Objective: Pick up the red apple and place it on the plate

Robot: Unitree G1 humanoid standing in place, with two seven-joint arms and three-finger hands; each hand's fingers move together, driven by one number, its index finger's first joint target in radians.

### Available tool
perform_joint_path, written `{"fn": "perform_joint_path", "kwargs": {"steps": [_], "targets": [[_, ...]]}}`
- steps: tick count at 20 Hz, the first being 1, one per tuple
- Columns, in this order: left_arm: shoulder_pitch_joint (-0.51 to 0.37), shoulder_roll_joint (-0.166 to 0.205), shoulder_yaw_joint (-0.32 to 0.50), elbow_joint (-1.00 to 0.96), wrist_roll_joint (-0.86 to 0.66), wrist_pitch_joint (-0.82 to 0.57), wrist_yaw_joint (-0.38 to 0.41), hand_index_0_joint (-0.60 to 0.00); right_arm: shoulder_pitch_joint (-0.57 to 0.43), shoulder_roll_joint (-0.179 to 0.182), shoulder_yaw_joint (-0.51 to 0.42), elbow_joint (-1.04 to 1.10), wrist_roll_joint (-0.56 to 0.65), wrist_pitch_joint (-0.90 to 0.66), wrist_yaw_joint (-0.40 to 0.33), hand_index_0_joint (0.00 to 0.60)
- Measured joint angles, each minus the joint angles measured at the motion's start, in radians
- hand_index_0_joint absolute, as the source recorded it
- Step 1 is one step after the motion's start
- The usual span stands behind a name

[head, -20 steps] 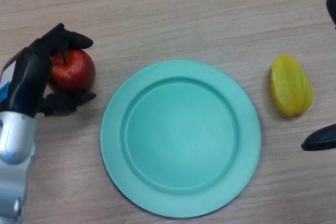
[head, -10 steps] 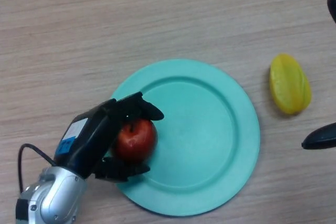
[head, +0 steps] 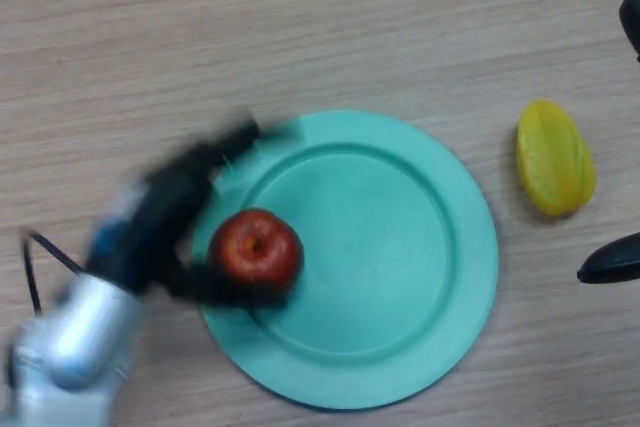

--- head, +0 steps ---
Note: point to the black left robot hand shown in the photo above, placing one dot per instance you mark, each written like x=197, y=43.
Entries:
x=165, y=207

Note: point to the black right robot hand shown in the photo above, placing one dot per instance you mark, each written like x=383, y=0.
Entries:
x=612, y=264

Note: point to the red apple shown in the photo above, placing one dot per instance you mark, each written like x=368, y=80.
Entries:
x=257, y=252

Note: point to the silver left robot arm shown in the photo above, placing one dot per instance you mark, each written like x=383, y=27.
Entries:
x=65, y=347

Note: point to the green round plate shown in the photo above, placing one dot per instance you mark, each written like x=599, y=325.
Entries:
x=370, y=267

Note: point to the yellow starfruit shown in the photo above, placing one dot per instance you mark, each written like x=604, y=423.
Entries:
x=555, y=159

